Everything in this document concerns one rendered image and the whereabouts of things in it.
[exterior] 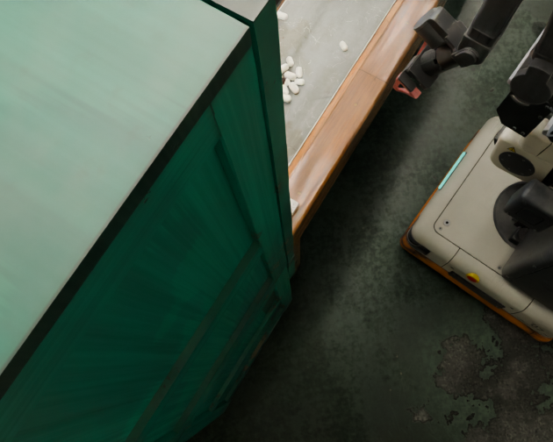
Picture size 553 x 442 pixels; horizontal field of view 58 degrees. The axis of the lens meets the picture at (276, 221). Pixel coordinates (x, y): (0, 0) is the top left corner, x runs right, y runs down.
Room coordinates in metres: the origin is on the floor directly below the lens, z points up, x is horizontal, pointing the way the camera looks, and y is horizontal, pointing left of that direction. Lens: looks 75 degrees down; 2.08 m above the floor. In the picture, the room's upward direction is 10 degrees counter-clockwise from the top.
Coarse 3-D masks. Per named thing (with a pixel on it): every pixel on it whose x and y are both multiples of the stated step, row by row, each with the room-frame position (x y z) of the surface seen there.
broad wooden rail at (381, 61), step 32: (416, 0) 0.96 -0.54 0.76; (384, 32) 0.87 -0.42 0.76; (416, 32) 0.85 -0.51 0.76; (384, 64) 0.77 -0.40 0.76; (352, 96) 0.68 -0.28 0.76; (384, 96) 0.73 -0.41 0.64; (320, 128) 0.60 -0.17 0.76; (352, 128) 0.59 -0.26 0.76; (320, 160) 0.51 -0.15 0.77; (320, 192) 0.42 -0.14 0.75
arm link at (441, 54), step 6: (444, 42) 0.55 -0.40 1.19; (438, 48) 0.56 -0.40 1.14; (444, 48) 0.55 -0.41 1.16; (450, 48) 0.53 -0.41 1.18; (438, 54) 0.55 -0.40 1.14; (444, 54) 0.53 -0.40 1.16; (450, 54) 0.52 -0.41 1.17; (438, 60) 0.54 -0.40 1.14; (444, 60) 0.53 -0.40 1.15; (450, 60) 0.52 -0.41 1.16; (444, 66) 0.52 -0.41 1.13; (450, 66) 0.52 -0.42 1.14; (456, 66) 0.51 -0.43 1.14
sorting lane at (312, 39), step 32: (288, 0) 1.07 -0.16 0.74; (320, 0) 1.04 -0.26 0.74; (352, 0) 1.02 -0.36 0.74; (384, 0) 1.00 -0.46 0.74; (288, 32) 0.95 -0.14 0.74; (320, 32) 0.93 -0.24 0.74; (352, 32) 0.91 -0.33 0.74; (320, 64) 0.82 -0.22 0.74; (352, 64) 0.80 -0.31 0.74; (320, 96) 0.72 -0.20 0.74; (288, 128) 0.63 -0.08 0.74; (288, 160) 0.53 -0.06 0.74
